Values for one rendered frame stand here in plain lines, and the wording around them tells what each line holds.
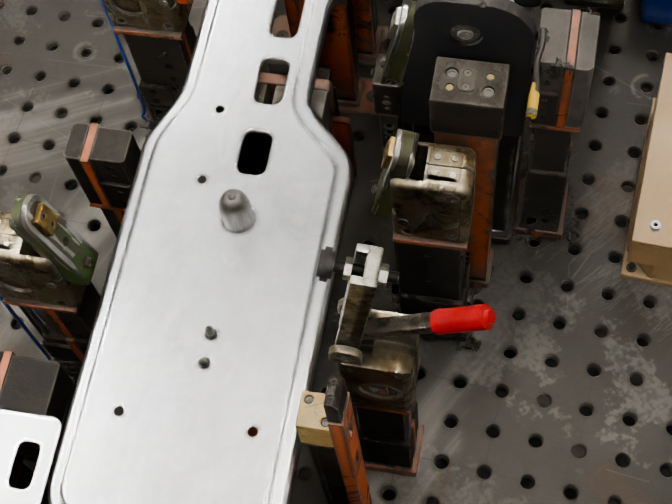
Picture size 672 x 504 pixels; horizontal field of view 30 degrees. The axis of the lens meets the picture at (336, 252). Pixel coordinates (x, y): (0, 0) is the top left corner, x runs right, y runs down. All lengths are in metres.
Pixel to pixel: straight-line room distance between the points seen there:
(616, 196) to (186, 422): 0.67
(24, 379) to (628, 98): 0.86
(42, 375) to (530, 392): 0.57
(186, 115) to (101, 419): 0.34
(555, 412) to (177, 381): 0.49
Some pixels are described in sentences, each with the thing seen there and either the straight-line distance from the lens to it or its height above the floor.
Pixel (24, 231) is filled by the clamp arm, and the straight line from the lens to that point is 1.19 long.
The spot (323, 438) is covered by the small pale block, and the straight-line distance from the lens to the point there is 1.13.
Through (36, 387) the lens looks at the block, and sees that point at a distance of 1.26.
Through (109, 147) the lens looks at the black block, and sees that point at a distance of 1.34.
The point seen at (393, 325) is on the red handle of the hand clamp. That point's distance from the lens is 1.10.
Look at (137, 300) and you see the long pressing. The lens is 1.25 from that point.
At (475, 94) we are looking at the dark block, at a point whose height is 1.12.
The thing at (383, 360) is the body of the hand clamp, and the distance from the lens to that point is 1.14.
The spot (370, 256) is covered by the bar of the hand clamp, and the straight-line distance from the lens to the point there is 0.99.
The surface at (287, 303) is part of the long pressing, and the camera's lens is 1.22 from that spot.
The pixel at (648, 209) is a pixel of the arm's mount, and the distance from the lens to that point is 1.49.
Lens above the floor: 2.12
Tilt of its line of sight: 65 degrees down
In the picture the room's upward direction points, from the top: 10 degrees counter-clockwise
